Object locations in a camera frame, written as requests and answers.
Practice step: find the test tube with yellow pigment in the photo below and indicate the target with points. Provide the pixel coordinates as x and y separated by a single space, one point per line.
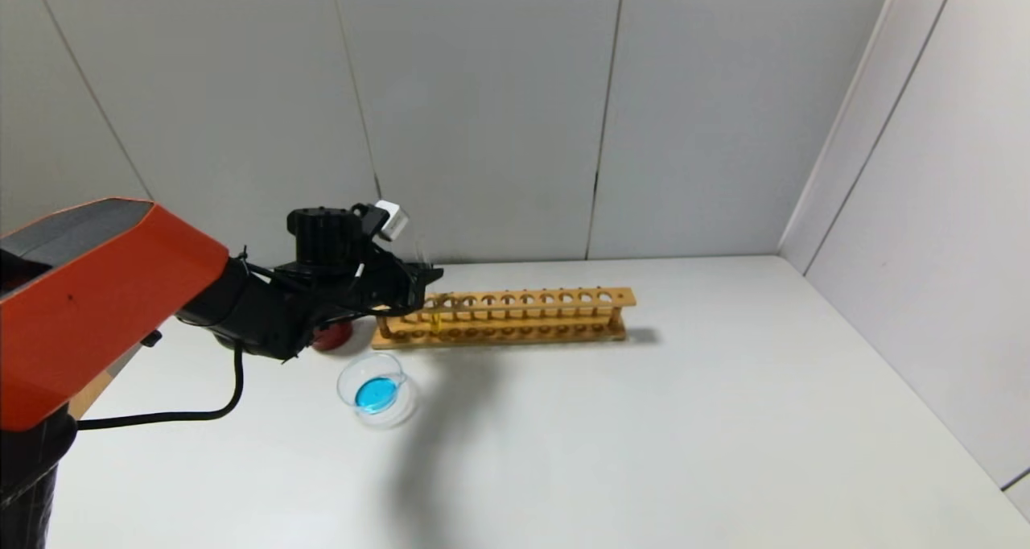
435 325

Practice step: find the orange and black left arm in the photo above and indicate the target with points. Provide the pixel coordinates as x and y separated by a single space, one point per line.
96 291

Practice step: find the clear glass beaker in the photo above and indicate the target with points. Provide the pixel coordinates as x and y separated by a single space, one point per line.
376 394

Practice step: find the dark red cup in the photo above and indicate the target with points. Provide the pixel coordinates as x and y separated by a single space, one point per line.
331 338

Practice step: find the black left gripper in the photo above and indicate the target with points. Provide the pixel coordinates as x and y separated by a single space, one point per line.
416 289

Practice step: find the wooden test tube rack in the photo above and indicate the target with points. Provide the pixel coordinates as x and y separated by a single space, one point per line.
523 299

